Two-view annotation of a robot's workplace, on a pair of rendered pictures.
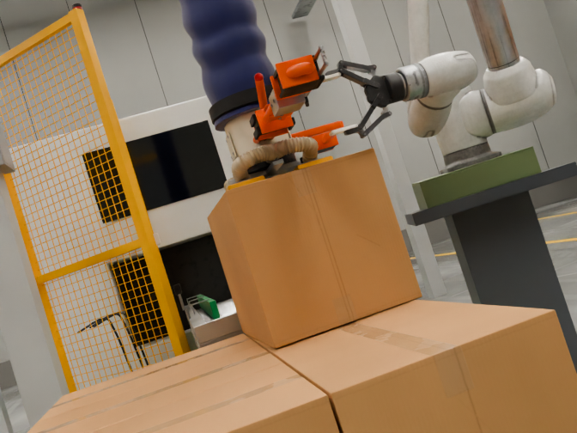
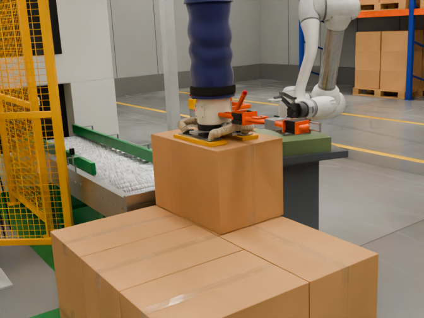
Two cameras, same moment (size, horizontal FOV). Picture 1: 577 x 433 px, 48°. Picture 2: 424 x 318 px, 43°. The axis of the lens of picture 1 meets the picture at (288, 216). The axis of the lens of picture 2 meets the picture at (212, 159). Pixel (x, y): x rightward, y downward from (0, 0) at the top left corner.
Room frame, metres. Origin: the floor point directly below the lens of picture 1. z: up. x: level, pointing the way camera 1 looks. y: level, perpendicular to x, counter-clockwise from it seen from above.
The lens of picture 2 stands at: (-0.59, 1.05, 1.50)
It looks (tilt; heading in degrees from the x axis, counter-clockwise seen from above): 14 degrees down; 337
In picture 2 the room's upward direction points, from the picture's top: 3 degrees counter-clockwise
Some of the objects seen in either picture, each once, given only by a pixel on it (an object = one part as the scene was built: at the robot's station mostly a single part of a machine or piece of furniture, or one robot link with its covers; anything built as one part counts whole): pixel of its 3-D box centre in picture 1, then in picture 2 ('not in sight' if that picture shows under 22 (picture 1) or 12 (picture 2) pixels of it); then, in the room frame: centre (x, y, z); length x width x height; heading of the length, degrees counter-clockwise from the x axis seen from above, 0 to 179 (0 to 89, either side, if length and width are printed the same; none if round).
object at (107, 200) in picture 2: (197, 331); (58, 172); (3.36, 0.63, 0.50); 2.31 x 0.05 x 0.19; 11
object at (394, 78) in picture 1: (383, 90); (295, 110); (1.65, -0.33, 1.07); 0.09 x 0.07 x 0.08; 101
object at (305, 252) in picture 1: (300, 252); (215, 173); (1.91, 0.00, 0.75); 0.60 x 0.40 x 0.40; 13
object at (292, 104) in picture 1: (286, 100); (274, 123); (1.40, -0.07, 1.08); 0.07 x 0.07 x 0.04; 11
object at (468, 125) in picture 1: (458, 117); (293, 104); (2.19, -0.65, 1.01); 0.18 x 0.16 x 0.22; 70
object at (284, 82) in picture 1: (294, 77); (295, 125); (1.27, -0.09, 1.08); 0.08 x 0.07 x 0.05; 11
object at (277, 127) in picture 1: (272, 122); (244, 117); (1.61, -0.03, 1.08); 0.10 x 0.08 x 0.06; 101
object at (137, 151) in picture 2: not in sight; (112, 139); (3.82, 0.11, 0.60); 1.60 x 0.11 x 0.09; 11
